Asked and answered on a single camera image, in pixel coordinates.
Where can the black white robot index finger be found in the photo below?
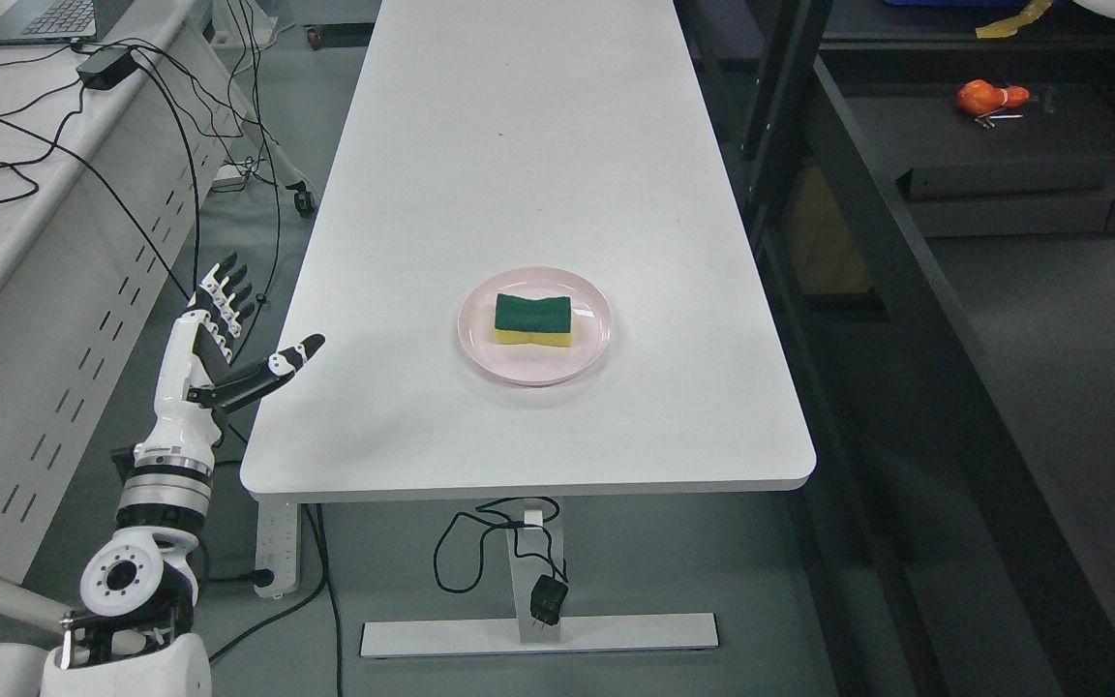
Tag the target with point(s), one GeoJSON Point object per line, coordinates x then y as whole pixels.
{"type": "Point", "coordinates": [237, 322]}

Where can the black power brick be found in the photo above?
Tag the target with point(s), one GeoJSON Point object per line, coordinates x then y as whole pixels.
{"type": "Point", "coordinates": [107, 67]}

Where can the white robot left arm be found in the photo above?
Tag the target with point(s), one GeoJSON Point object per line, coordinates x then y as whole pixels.
{"type": "Point", "coordinates": [132, 635]}

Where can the black power adapter under table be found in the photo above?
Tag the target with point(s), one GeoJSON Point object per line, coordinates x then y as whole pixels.
{"type": "Point", "coordinates": [547, 597]}

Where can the white side desk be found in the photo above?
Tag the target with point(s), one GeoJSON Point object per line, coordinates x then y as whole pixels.
{"type": "Point", "coordinates": [98, 193]}

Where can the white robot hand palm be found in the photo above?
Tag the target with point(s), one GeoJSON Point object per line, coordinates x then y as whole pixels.
{"type": "Point", "coordinates": [184, 430]}

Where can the yellow tape strip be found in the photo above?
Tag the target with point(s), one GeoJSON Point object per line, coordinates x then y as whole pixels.
{"type": "Point", "coordinates": [1031, 12]}

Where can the black white robot little finger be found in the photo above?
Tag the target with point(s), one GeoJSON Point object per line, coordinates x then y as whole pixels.
{"type": "Point", "coordinates": [210, 292]}

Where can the dark metal shelf rack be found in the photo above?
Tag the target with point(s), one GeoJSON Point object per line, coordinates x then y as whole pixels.
{"type": "Point", "coordinates": [945, 286]}

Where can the grey laptop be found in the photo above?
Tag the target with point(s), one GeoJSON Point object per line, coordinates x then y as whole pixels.
{"type": "Point", "coordinates": [59, 22]}

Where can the green yellow sponge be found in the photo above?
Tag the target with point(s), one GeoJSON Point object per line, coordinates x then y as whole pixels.
{"type": "Point", "coordinates": [546, 321]}

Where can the white power strip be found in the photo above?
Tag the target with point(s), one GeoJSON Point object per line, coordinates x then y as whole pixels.
{"type": "Point", "coordinates": [278, 545]}

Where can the pink round plate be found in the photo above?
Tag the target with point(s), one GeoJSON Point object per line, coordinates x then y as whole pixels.
{"type": "Point", "coordinates": [593, 323]}

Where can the white long table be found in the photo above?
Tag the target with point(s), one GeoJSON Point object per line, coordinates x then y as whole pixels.
{"type": "Point", "coordinates": [487, 135]}

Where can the black white robot ring finger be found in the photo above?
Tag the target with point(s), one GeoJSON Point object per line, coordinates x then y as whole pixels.
{"type": "Point", "coordinates": [236, 281]}

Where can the orange plastic object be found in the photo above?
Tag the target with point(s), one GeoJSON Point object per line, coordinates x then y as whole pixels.
{"type": "Point", "coordinates": [980, 98]}

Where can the black white robot middle finger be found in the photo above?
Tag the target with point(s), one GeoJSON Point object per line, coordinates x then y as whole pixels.
{"type": "Point", "coordinates": [221, 295]}

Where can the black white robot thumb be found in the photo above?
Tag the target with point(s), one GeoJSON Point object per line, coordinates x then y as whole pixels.
{"type": "Point", "coordinates": [245, 386]}

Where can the blue plastic bin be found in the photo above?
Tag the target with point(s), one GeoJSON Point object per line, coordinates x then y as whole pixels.
{"type": "Point", "coordinates": [958, 3]}

